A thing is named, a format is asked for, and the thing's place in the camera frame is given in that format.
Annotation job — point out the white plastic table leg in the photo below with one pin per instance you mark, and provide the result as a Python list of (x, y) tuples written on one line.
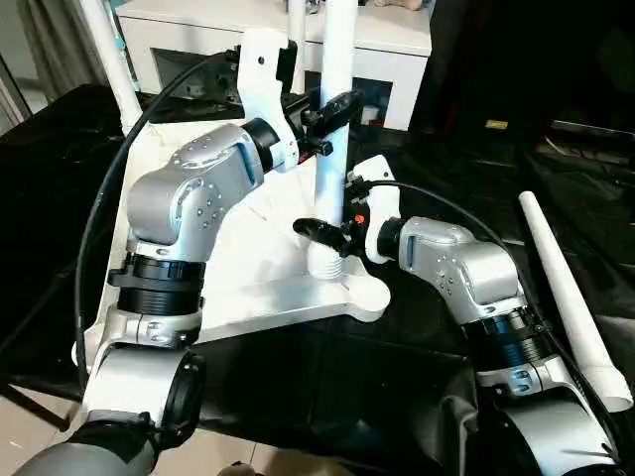
[(111, 59), (296, 49), (560, 277), (337, 49)]

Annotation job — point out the white plastic table top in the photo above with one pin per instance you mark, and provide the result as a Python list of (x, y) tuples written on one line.
[(278, 297)]

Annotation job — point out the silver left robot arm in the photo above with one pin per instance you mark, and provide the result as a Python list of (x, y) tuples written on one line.
[(188, 183)]

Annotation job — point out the white candle cup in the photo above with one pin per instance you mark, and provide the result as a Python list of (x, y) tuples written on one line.
[(368, 115)]

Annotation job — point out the pink soft toy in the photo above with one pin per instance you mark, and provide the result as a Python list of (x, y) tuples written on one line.
[(397, 4)]

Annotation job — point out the black mat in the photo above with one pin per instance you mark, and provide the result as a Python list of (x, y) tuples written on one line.
[(347, 372)]

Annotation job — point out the small yellow label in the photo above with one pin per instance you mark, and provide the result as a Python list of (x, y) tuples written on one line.
[(496, 124)]

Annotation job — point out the white sideboard cabinet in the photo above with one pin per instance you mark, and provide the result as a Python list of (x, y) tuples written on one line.
[(198, 30)]

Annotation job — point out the black metal stand bar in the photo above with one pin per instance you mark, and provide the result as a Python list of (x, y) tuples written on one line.
[(35, 406)]

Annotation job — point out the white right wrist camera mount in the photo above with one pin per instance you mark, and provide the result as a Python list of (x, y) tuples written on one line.
[(382, 198)]

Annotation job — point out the black metal rail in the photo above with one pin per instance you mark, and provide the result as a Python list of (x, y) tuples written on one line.
[(595, 130)]

